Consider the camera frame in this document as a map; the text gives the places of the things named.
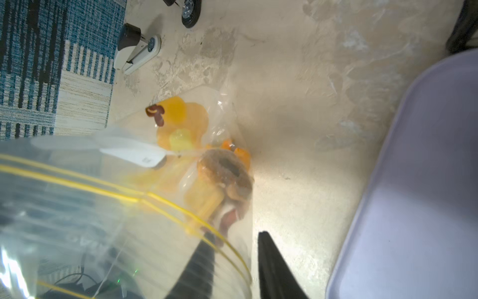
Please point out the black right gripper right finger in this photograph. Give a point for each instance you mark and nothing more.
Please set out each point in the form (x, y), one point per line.
(276, 280)

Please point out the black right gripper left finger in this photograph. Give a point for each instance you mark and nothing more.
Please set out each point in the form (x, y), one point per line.
(197, 278)

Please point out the rectangular yellow biscuit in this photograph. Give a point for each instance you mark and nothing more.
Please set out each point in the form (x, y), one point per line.
(205, 200)

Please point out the clear duck resealable bag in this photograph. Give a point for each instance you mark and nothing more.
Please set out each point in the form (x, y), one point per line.
(103, 216)

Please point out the chocolate donut cookie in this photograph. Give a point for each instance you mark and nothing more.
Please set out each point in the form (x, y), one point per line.
(224, 168)

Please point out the orange round cookie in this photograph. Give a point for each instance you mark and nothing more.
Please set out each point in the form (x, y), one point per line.
(241, 153)

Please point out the lilac plastic tray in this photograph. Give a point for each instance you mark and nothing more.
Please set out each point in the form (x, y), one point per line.
(415, 232)

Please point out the grey stapler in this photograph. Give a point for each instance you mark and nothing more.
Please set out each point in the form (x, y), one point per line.
(134, 49)

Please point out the black wire file organizer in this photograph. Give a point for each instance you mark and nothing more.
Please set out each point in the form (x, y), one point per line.
(462, 38)

